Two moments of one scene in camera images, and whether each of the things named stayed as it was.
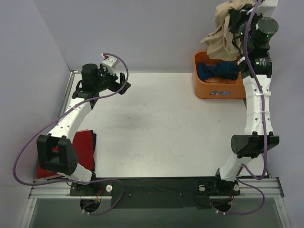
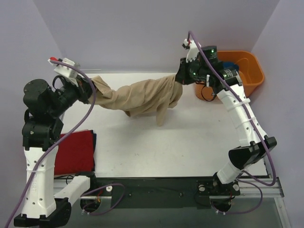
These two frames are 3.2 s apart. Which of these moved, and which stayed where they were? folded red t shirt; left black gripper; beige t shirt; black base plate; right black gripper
Moved: beige t shirt; right black gripper; left black gripper
Stayed: folded red t shirt; black base plate
